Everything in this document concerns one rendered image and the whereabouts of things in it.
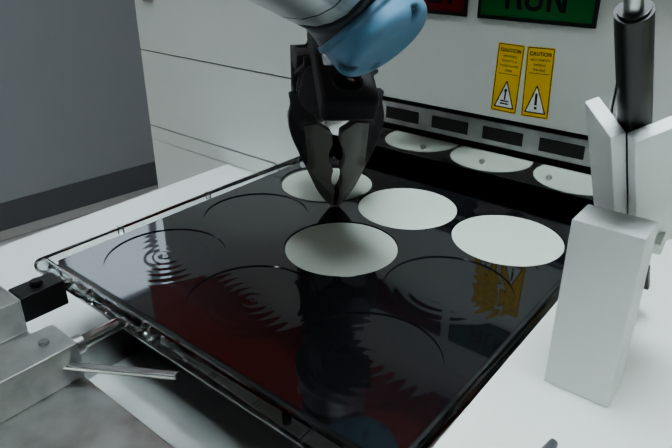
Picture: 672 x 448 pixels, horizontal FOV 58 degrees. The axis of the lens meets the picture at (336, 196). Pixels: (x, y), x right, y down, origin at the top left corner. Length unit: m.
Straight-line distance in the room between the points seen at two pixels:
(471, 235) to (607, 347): 0.30
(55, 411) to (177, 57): 0.67
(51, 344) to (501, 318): 0.31
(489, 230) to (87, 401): 0.37
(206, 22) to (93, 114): 2.00
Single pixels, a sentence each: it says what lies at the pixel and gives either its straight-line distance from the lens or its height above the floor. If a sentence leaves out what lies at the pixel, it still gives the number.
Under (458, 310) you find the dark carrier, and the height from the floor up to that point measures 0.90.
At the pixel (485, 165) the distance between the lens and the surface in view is 0.67.
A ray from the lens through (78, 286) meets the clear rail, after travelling 0.52.
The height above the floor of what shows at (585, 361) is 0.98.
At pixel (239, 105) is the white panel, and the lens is 0.92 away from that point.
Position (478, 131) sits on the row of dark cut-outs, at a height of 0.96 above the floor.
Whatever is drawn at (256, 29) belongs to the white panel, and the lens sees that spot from 0.86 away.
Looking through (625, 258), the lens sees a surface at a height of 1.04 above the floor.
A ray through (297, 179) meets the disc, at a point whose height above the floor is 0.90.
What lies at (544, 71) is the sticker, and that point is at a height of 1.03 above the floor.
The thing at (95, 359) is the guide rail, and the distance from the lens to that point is 0.55.
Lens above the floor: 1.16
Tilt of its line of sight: 24 degrees down
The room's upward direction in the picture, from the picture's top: straight up
